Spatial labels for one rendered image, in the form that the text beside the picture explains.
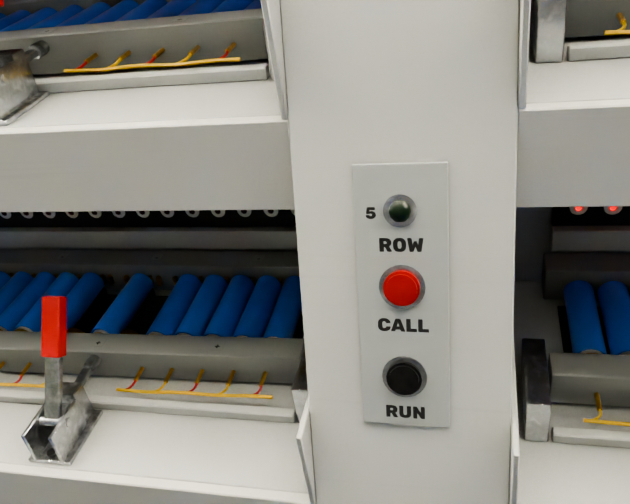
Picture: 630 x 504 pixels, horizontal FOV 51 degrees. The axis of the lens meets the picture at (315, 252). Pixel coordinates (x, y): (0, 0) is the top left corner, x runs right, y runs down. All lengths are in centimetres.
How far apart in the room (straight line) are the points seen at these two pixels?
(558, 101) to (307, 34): 10
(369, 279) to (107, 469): 20
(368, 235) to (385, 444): 10
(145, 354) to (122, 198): 13
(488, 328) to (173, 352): 21
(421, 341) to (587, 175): 10
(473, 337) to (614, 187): 8
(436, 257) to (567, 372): 13
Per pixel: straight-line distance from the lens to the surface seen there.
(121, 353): 44
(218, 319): 44
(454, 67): 27
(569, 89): 29
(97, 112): 34
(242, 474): 38
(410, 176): 28
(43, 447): 43
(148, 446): 41
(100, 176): 34
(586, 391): 39
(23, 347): 48
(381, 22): 28
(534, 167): 29
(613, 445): 38
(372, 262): 29
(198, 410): 41
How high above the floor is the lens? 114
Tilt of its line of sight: 16 degrees down
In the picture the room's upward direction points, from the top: 4 degrees counter-clockwise
